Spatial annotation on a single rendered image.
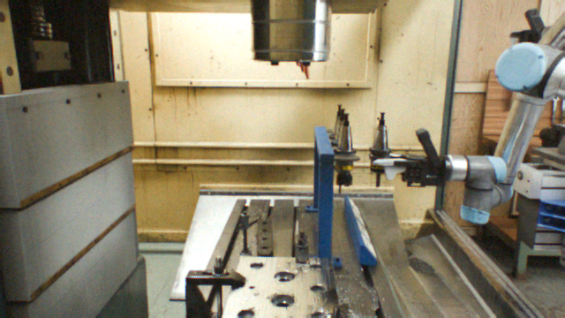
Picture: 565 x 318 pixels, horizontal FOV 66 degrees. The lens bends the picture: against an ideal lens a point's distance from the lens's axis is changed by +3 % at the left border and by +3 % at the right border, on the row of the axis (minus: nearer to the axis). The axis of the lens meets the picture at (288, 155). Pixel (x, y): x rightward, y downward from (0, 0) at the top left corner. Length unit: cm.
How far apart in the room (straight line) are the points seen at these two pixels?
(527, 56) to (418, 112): 84
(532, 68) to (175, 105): 139
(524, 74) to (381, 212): 97
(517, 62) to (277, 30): 64
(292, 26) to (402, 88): 119
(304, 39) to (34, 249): 59
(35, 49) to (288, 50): 47
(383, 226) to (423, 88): 62
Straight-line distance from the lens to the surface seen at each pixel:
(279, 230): 149
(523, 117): 138
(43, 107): 87
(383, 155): 123
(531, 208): 169
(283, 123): 191
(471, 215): 135
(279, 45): 81
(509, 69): 122
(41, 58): 97
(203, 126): 196
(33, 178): 85
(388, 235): 186
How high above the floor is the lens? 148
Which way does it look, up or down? 13 degrees down
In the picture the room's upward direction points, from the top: straight up
